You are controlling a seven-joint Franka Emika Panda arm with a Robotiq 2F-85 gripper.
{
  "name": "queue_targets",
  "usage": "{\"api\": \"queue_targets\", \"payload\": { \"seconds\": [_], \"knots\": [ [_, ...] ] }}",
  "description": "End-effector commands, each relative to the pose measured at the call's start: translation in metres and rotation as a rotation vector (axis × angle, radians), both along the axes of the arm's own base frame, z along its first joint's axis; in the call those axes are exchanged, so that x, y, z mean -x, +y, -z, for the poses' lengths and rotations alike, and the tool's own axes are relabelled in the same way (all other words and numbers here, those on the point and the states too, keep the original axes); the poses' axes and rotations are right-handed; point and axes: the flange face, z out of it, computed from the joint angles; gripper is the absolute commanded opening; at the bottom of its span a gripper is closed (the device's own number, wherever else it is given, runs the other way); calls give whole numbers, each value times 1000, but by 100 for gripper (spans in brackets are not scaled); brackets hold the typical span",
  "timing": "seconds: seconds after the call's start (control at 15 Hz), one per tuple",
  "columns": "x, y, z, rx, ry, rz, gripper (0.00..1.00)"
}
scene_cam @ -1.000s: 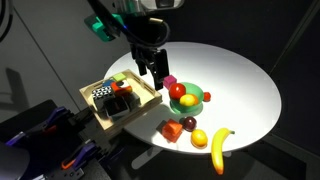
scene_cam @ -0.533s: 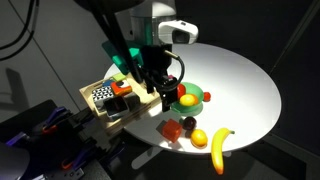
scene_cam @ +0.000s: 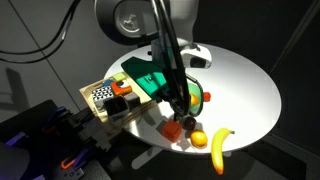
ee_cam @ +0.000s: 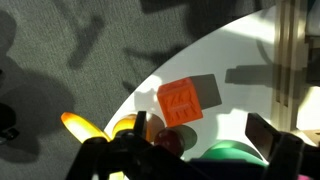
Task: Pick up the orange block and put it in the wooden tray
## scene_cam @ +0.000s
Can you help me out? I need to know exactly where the small grey block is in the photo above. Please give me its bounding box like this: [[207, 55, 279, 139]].
[[94, 99, 106, 113]]

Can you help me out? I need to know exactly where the purple orange spring clamp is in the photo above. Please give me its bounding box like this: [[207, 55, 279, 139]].
[[60, 148, 91, 170], [43, 106, 73, 134]]

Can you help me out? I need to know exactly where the yellow orange round fruit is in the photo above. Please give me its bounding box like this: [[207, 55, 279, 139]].
[[190, 129, 209, 150]]

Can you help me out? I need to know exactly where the black hanging cable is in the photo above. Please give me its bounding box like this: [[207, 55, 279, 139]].
[[0, 0, 82, 64]]

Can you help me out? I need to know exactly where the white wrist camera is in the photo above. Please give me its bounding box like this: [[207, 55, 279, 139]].
[[179, 46, 213, 70]]

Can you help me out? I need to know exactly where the black perforated base board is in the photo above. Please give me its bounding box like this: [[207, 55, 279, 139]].
[[19, 133, 86, 180]]

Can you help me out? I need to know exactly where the yellow banana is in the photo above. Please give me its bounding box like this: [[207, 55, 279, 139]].
[[211, 127, 236, 176]]

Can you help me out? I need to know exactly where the dark purple plum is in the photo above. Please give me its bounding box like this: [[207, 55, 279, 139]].
[[183, 116, 198, 132]]

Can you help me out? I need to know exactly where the black white triangle pattern block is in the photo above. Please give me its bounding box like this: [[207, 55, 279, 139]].
[[91, 85, 115, 103]]

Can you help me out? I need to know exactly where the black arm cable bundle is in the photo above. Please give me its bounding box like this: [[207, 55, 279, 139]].
[[149, 0, 205, 118]]

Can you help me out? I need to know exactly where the silver metal bracket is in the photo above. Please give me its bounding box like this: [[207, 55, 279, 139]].
[[5, 131, 28, 148]]

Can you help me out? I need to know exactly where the orange block with eye print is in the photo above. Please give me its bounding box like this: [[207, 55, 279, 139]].
[[110, 80, 133, 97]]

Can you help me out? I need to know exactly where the black tray holder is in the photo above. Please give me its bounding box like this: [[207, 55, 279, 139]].
[[68, 108, 126, 158]]

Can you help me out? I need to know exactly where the green translucent bowl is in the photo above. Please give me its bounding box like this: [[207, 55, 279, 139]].
[[185, 82, 205, 118]]

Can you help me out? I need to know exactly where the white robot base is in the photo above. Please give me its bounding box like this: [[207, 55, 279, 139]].
[[0, 141, 32, 180]]

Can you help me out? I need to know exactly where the wooden tray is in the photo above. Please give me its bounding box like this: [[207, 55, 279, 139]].
[[79, 77, 158, 135]]

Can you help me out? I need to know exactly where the teal green camera mount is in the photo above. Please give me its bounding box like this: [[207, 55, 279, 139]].
[[120, 57, 170, 101]]

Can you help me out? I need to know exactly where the grey table pedestal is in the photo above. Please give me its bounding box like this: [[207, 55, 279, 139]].
[[130, 146, 164, 170]]

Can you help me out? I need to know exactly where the black block with red mark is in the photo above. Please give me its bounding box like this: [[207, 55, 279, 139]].
[[103, 96, 130, 122]]

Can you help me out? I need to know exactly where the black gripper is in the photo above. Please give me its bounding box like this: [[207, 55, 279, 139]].
[[155, 53, 188, 123]]

